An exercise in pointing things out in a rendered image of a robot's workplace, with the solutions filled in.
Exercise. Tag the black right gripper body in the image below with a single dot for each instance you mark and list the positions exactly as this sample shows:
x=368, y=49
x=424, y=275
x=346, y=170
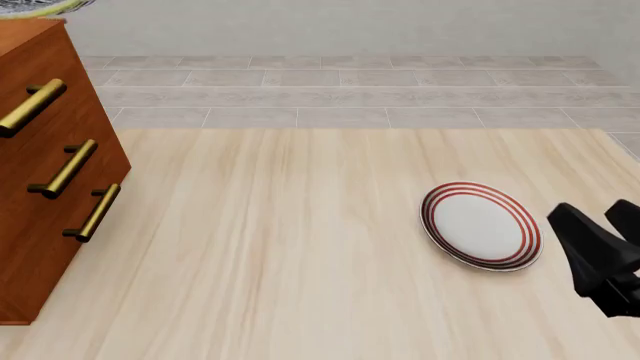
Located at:
x=622, y=296

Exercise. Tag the patterned bowl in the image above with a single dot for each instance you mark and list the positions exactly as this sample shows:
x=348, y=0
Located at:
x=35, y=8

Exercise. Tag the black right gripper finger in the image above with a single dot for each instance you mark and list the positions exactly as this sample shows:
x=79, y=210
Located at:
x=585, y=243
x=627, y=221

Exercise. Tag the wooden cabinet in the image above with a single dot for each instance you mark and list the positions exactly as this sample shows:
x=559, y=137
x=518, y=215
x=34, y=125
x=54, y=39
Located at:
x=30, y=240

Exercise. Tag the white plate with red rings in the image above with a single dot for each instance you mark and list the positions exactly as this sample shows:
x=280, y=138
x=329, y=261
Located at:
x=477, y=228

